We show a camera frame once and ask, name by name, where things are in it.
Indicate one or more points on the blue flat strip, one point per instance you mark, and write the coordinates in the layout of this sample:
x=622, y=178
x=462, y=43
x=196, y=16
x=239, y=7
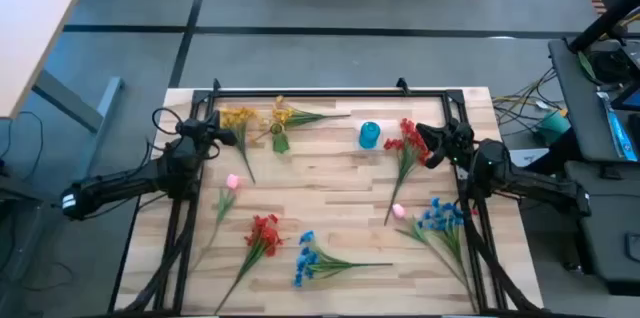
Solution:
x=620, y=133

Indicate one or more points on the grey side desk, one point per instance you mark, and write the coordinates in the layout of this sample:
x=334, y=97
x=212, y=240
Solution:
x=575, y=108

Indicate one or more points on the pink artificial tulip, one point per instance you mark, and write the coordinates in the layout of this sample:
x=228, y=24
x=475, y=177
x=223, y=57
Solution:
x=232, y=181
x=398, y=210

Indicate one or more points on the black metal table frame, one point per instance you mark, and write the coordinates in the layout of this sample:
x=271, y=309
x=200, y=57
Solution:
x=325, y=93

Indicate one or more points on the blue glass vase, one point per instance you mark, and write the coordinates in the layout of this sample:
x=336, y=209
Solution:
x=369, y=135

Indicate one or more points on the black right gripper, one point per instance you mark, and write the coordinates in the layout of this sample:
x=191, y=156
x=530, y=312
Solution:
x=457, y=140

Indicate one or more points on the dark tablet screen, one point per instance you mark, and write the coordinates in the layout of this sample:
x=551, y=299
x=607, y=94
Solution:
x=630, y=98

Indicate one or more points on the grey side table leg frame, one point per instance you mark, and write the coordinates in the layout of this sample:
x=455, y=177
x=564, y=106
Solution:
x=102, y=123

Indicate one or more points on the white paper sheet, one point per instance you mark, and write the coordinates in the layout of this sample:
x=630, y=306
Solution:
x=525, y=157

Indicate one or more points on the dark grey chair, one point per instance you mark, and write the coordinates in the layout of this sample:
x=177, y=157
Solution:
x=605, y=238

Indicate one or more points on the teal cup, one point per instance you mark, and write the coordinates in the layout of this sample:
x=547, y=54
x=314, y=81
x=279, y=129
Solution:
x=552, y=128

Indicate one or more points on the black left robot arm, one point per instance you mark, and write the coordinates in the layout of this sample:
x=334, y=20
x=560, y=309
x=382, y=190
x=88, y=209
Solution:
x=115, y=185

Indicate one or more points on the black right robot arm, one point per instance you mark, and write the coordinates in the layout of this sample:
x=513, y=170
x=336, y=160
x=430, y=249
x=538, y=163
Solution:
x=530, y=185

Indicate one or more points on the black diagonal pole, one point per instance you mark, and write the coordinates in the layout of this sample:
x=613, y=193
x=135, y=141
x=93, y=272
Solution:
x=605, y=20

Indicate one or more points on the yellow artificial flower bunch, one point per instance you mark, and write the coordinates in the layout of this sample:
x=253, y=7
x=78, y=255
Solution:
x=285, y=114
x=235, y=120

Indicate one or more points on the red artificial flower bunch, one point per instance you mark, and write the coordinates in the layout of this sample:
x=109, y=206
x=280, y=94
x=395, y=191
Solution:
x=264, y=235
x=411, y=140

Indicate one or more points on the light wood side table top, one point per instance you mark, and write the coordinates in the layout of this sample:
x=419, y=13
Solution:
x=35, y=33

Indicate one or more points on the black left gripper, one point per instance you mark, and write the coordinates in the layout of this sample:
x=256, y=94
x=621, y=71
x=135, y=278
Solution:
x=197, y=135

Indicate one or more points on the green glass vase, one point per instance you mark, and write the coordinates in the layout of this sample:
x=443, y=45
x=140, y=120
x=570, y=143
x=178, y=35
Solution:
x=281, y=143

